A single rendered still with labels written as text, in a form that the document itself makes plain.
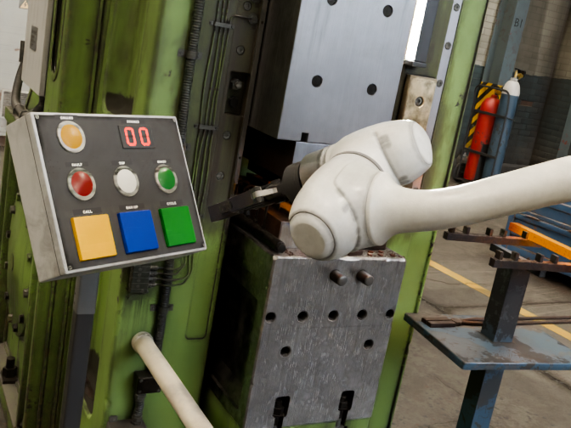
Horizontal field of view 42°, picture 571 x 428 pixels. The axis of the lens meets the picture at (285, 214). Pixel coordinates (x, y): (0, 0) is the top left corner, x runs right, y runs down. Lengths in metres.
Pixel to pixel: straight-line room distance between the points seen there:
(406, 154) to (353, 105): 0.67
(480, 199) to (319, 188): 0.21
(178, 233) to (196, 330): 0.52
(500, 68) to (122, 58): 8.54
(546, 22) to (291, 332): 9.60
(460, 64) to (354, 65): 0.46
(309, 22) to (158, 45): 0.33
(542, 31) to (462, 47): 8.98
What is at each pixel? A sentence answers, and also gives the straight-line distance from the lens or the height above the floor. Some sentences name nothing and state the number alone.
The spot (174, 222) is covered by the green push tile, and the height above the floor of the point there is 1.02.
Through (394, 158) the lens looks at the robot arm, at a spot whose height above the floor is 1.25.
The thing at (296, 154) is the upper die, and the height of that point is 1.14.
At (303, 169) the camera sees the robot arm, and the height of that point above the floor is 1.20.
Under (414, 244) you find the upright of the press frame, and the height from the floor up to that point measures 0.88.
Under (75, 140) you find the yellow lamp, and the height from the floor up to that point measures 1.16.
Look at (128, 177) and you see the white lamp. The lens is 1.39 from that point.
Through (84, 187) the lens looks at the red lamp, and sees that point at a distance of 1.33.
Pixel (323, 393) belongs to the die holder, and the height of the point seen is 0.55.
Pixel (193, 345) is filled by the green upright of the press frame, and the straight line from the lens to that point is 1.92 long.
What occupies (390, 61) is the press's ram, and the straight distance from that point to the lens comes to 1.79.
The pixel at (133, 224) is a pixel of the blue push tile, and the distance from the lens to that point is 1.37.
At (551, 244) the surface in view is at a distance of 2.08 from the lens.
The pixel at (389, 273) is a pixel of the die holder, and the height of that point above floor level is 0.88.
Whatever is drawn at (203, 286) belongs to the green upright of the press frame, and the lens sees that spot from 1.87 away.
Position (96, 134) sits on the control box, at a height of 1.17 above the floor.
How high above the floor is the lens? 1.40
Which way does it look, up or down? 13 degrees down
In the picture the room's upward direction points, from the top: 10 degrees clockwise
